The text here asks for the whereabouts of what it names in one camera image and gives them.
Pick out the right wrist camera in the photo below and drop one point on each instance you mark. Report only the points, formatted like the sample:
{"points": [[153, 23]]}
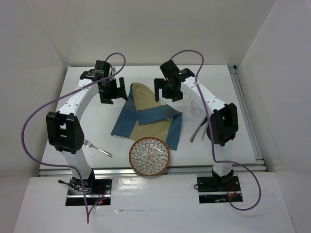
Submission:
{"points": [[169, 68]]}

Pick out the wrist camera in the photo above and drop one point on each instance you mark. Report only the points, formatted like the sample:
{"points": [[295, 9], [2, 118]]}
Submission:
{"points": [[169, 68], [104, 67]]}

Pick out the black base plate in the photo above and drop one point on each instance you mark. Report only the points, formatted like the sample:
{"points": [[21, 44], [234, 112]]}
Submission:
{"points": [[100, 193], [209, 192]]}

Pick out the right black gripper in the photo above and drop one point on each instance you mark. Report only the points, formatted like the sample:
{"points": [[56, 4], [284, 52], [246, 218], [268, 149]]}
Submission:
{"points": [[159, 83]]}

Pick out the silver fork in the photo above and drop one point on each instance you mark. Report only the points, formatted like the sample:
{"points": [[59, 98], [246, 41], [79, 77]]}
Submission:
{"points": [[90, 145]]}

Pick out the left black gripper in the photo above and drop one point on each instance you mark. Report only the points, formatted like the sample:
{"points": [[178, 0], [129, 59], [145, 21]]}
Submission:
{"points": [[117, 92]]}

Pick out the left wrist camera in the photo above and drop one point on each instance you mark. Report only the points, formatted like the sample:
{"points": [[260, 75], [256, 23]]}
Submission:
{"points": [[104, 67]]}

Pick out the silver table knife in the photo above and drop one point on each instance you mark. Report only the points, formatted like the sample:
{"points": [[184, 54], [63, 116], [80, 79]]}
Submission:
{"points": [[197, 130]]}

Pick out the front aluminium rail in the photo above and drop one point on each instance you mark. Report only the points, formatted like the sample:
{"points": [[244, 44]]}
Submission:
{"points": [[142, 170]]}

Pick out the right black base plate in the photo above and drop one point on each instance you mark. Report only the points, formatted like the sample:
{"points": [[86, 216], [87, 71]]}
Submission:
{"points": [[209, 192]]}

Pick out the blue beige cloth placemat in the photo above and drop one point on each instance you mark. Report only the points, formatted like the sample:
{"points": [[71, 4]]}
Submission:
{"points": [[141, 116]]}

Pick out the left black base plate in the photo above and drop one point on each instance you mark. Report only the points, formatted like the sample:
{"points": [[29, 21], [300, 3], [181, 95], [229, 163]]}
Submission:
{"points": [[100, 193]]}

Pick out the aluminium rail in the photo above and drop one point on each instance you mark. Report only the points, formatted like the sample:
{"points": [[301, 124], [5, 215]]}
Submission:
{"points": [[142, 170], [245, 113]]}

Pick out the silver spoon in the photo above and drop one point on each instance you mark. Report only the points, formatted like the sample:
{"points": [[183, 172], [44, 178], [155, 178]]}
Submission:
{"points": [[205, 131]]}

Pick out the right aluminium rail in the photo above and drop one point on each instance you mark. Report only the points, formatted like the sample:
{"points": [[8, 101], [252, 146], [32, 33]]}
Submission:
{"points": [[245, 113]]}

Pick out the clear drinking glass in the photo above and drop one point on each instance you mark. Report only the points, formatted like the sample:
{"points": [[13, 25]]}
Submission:
{"points": [[195, 109]]}

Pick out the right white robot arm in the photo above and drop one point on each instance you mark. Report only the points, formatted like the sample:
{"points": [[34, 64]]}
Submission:
{"points": [[222, 118]]}

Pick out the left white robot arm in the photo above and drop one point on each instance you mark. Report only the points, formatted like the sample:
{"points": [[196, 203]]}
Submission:
{"points": [[64, 130]]}

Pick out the floral patterned brown-rim plate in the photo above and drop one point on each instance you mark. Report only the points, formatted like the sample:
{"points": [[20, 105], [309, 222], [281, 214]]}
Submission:
{"points": [[149, 151]]}

